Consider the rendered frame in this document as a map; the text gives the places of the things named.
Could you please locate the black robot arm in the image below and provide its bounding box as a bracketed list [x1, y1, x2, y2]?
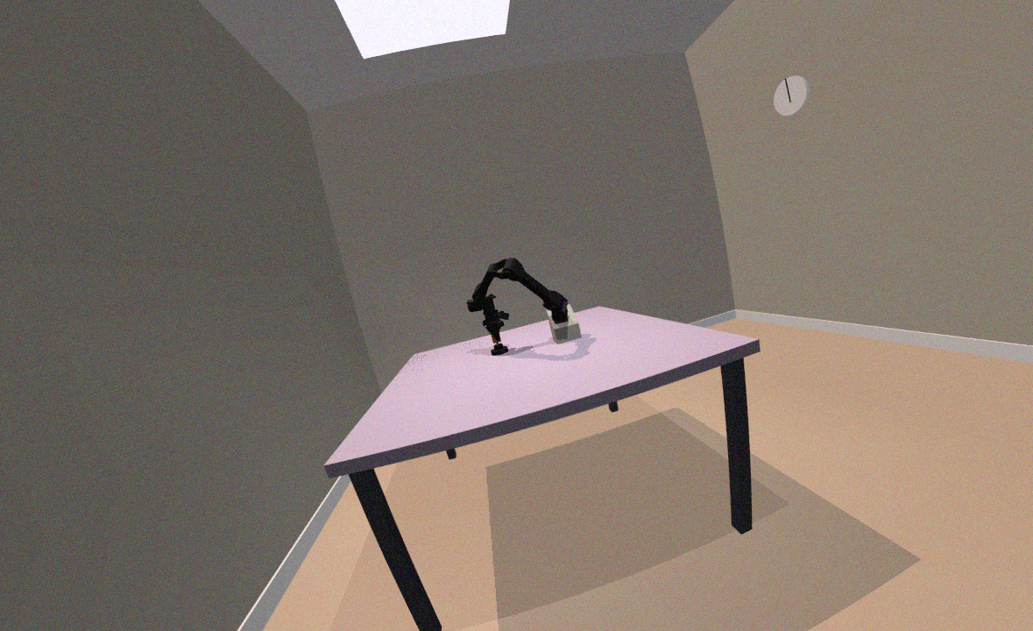
[466, 258, 569, 324]

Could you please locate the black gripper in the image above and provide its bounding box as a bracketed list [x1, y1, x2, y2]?
[483, 308, 504, 341]

